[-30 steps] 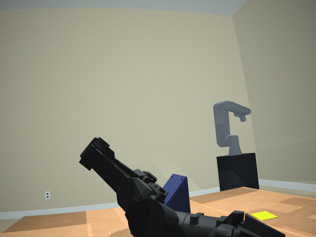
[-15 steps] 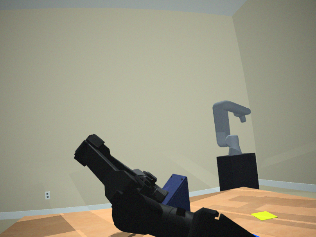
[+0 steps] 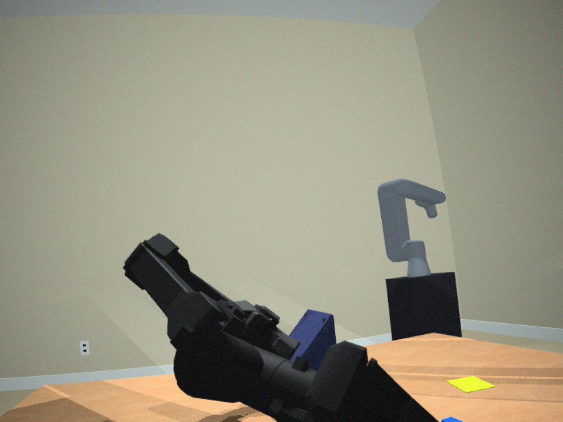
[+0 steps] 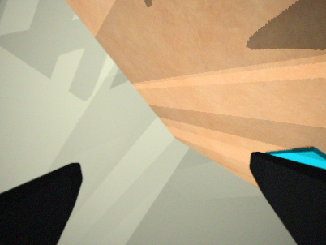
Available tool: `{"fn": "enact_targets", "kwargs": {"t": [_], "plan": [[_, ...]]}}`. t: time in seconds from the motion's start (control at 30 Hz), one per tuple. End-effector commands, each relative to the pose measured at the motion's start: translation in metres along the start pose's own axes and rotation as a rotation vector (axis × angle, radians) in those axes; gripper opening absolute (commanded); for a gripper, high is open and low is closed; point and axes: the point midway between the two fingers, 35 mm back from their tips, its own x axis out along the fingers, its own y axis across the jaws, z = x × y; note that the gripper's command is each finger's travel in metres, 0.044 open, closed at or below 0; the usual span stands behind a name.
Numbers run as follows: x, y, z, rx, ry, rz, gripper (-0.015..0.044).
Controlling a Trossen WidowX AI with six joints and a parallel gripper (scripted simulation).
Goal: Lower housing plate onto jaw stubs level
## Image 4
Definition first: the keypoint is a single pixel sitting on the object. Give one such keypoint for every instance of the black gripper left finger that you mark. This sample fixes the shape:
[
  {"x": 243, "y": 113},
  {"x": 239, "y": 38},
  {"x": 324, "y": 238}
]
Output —
[{"x": 36, "y": 212}]

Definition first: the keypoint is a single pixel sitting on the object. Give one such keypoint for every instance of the cyan flat rectangular plate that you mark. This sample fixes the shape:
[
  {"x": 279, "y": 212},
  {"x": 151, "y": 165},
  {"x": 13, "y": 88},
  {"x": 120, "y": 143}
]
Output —
[{"x": 311, "y": 156}]

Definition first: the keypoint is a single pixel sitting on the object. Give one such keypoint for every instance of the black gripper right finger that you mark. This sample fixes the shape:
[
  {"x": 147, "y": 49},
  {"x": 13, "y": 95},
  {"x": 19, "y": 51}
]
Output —
[{"x": 297, "y": 194}]

